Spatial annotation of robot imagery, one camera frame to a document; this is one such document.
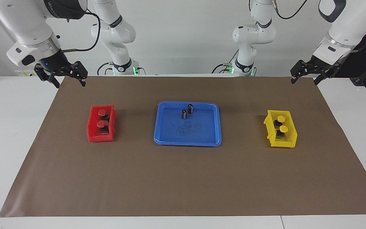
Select black base cable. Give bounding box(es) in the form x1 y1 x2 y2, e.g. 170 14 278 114
211 49 239 74
97 61 113 76

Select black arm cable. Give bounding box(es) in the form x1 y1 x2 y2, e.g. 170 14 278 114
59 9 101 52
249 0 308 20

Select red plastic bin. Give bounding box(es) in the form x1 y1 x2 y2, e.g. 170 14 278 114
86 105 117 142

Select black right base cable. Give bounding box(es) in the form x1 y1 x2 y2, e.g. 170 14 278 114
97 61 113 76

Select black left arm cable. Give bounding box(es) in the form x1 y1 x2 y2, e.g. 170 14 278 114
249 0 308 20

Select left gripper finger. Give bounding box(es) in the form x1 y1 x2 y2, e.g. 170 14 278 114
290 60 312 84
313 67 341 85

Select yellow plastic bin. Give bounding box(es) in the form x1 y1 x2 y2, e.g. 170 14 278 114
263 110 298 148

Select black left base cable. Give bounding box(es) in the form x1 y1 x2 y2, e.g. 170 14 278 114
211 49 239 74

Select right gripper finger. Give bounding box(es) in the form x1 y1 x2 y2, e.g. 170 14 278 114
34 64 60 88
63 61 88 87

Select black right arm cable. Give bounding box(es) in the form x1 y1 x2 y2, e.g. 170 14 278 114
59 9 101 52

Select white wall socket box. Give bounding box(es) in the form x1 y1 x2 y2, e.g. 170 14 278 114
14 69 39 77

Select blue plastic tray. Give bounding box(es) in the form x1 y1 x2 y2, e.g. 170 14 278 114
153 101 222 147

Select brown table mat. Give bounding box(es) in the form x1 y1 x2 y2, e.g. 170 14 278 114
0 76 366 218

